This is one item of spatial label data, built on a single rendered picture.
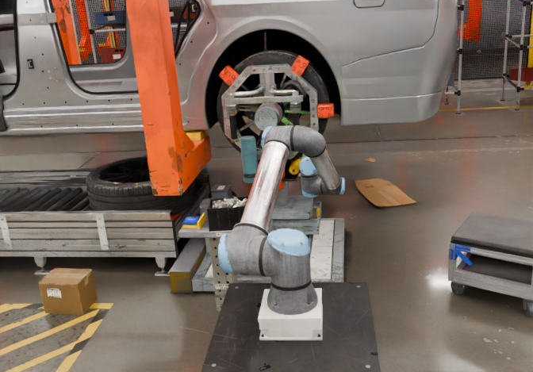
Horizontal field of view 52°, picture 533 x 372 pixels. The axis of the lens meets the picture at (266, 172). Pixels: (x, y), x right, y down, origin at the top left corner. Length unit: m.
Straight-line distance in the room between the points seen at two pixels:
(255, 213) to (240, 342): 0.48
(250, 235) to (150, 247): 1.22
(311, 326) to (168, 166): 1.25
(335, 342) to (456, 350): 0.70
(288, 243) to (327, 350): 0.39
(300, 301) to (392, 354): 0.63
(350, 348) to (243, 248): 0.52
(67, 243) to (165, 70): 1.22
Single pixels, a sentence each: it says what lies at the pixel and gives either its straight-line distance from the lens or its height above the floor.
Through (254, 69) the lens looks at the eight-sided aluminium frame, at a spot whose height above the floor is 1.10.
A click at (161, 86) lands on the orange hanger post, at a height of 1.10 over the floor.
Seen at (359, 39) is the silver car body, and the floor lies 1.23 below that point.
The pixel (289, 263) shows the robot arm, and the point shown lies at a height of 0.58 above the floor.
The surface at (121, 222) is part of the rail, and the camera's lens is 3.18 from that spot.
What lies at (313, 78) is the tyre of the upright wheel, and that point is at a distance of 3.14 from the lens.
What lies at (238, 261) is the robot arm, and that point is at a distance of 2.03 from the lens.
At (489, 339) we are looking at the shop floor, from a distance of 2.67.
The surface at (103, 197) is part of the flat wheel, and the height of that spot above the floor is 0.44.
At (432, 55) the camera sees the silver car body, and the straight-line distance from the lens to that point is 3.18.
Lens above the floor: 1.49
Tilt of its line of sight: 18 degrees down
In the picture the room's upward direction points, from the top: 4 degrees counter-clockwise
